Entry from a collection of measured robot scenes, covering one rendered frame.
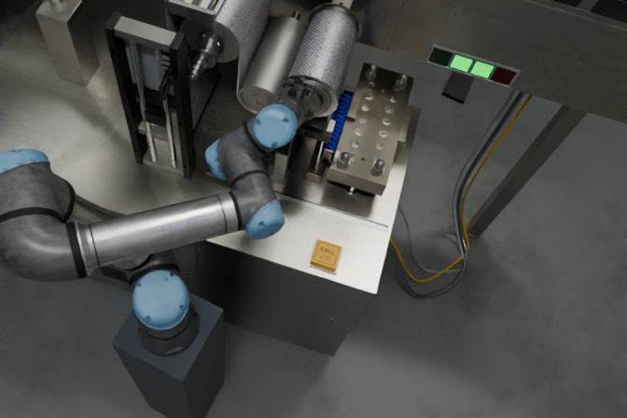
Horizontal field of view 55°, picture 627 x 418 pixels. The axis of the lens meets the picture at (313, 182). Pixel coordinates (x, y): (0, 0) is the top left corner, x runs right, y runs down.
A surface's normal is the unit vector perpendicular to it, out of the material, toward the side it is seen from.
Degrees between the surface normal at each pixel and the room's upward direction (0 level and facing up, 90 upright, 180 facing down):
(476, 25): 90
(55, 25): 90
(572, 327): 0
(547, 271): 0
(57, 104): 0
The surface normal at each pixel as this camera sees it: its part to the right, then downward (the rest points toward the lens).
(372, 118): 0.13, -0.49
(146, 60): -0.27, 0.82
